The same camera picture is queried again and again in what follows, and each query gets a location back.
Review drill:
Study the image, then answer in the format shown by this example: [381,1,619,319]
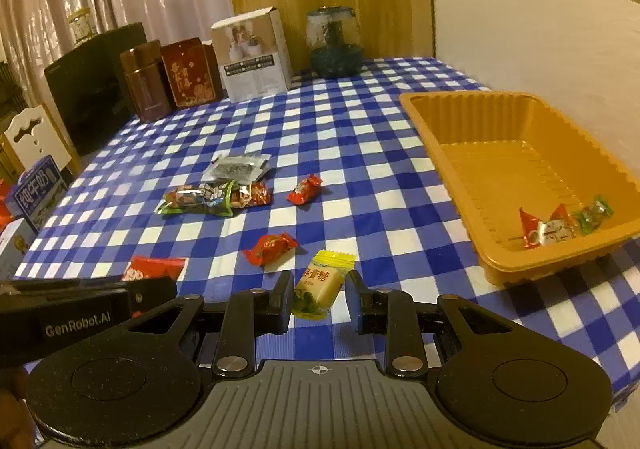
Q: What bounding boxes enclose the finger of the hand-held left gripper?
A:
[125,277,178,319]

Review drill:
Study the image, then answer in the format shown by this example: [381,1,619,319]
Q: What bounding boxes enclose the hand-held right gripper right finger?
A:
[346,270,521,380]

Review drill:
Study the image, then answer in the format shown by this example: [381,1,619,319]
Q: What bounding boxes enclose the white red wrapped candy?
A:
[537,203,576,246]

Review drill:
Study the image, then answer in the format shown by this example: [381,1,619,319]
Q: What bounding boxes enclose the white cardboard box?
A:
[210,6,294,104]

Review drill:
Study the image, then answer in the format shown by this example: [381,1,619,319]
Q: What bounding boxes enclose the brown tin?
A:
[120,41,176,124]

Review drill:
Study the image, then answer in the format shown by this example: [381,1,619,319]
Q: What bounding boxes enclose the green wrapped candy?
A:
[572,195,615,236]

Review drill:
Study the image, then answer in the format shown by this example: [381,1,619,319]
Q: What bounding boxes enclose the small pale container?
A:
[67,8,98,47]

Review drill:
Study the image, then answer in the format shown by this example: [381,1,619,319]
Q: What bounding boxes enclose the silver black snack packet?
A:
[202,153,272,186]

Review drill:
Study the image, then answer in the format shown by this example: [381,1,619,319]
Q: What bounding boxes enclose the yellow candy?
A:
[291,250,357,321]

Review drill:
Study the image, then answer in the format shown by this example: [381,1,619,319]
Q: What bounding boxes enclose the green-edged clear snack packet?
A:
[159,181,238,218]

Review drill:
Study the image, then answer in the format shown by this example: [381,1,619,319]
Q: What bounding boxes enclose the blue white checked tablecloth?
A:
[15,56,640,412]

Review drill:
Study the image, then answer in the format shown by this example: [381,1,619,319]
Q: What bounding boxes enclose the black box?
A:
[44,22,148,157]

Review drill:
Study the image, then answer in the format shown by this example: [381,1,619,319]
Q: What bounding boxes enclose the orange plastic tray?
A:
[399,91,635,287]

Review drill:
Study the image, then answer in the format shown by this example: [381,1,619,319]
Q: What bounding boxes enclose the teal glass jar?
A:
[306,5,364,80]

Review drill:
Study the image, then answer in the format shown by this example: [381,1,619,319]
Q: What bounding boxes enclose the small white box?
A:
[0,218,36,280]

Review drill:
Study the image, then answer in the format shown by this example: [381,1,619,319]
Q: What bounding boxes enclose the blue milk carton box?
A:
[4,155,71,235]

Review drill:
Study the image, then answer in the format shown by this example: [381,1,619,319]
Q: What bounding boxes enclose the red patterned tin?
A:
[161,37,223,110]

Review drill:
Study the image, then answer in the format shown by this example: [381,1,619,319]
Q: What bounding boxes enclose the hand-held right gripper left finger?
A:
[127,271,296,381]

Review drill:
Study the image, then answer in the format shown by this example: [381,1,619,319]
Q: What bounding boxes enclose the red white-dotted snack packet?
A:
[122,255,190,282]

